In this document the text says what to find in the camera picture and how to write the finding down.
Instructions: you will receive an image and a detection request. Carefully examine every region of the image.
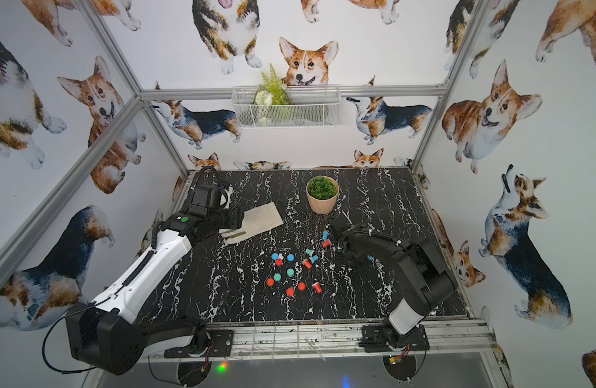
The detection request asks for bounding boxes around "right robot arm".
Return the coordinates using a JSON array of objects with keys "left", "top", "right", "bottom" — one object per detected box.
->
[{"left": 327, "top": 217, "right": 457, "bottom": 337}]

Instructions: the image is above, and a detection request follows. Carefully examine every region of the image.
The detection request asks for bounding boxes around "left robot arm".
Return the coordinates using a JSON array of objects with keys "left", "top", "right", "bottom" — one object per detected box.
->
[{"left": 65, "top": 207, "right": 244, "bottom": 375}]

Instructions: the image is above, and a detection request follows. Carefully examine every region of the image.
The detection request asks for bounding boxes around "beige paper sheet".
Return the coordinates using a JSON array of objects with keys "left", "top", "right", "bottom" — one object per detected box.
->
[{"left": 220, "top": 202, "right": 283, "bottom": 246}]

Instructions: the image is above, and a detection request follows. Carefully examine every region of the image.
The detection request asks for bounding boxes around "potted green plant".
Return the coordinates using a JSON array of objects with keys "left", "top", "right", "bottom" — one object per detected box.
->
[{"left": 306, "top": 176, "right": 339, "bottom": 214}]

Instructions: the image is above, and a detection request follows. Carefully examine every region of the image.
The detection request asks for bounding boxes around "fern and white flower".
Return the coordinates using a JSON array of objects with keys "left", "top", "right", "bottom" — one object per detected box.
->
[{"left": 254, "top": 65, "right": 289, "bottom": 125}]

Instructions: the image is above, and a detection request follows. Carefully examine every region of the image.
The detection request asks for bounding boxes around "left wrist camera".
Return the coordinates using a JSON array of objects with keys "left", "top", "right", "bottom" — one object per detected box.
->
[{"left": 187, "top": 185, "right": 229, "bottom": 218}]

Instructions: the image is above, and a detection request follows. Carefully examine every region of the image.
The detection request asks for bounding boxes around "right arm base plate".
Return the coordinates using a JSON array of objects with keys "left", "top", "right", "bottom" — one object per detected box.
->
[{"left": 358, "top": 325, "right": 430, "bottom": 352}]

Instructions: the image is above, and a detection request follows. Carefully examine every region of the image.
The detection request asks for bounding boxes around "white wire basket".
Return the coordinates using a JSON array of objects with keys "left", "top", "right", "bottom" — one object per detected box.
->
[{"left": 232, "top": 86, "right": 341, "bottom": 129}]

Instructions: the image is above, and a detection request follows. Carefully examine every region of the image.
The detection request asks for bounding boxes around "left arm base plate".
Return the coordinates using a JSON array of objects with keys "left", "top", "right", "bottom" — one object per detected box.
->
[{"left": 164, "top": 330, "right": 234, "bottom": 358}]

